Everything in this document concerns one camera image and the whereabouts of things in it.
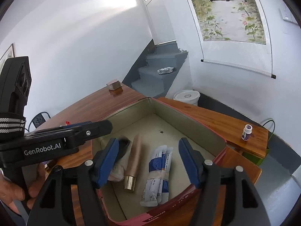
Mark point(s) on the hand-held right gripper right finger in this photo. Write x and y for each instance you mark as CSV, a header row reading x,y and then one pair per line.
x,y
189,162

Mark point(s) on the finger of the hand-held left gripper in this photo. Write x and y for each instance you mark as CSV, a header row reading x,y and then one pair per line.
x,y
78,124
98,129

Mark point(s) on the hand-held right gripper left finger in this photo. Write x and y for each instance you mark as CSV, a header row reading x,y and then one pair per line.
x,y
109,162

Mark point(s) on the red tin box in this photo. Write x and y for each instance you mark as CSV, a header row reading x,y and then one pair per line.
x,y
188,134

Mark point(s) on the wooden desktop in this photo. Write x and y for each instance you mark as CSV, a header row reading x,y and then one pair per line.
x,y
94,106

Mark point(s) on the person's left hand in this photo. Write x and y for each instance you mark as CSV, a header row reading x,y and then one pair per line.
x,y
11,193

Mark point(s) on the white printed plastic bag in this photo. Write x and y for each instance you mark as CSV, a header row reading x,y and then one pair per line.
x,y
117,169

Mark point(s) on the black small pouch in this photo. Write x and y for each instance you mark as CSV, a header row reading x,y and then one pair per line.
x,y
123,149

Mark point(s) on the rose gold cosmetic tube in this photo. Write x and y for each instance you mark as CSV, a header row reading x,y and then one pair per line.
x,y
134,160

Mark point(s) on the blue white sachet bundle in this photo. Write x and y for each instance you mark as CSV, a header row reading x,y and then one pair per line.
x,y
155,169

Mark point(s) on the black metal chair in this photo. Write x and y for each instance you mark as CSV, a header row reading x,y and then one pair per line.
x,y
37,120

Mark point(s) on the small card box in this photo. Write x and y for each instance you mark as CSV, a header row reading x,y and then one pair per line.
x,y
114,84

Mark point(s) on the wooden bench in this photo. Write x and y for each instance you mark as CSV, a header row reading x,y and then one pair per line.
x,y
211,120

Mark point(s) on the small purple label bottle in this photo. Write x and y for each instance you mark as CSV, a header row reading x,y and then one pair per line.
x,y
246,133

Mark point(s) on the white plastic bucket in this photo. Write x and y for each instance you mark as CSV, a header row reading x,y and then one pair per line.
x,y
187,96

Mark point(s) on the green bag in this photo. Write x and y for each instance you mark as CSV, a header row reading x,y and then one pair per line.
x,y
256,159

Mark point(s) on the grey cabinet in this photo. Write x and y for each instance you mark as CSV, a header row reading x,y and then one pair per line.
x,y
152,75

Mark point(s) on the foil tray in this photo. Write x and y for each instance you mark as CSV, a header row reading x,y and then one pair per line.
x,y
165,70

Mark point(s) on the hanging scroll painting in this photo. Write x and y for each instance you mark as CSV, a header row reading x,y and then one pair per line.
x,y
225,16

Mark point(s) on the white wall socket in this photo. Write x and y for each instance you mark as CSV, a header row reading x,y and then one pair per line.
x,y
287,15

